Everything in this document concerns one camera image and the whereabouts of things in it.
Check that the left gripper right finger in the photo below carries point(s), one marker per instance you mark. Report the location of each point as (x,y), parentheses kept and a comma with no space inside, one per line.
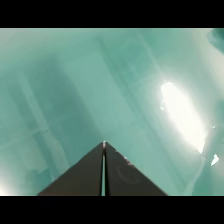
(128,176)

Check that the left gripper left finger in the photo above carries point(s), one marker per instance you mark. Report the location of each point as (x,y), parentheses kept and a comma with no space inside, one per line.
(83,176)

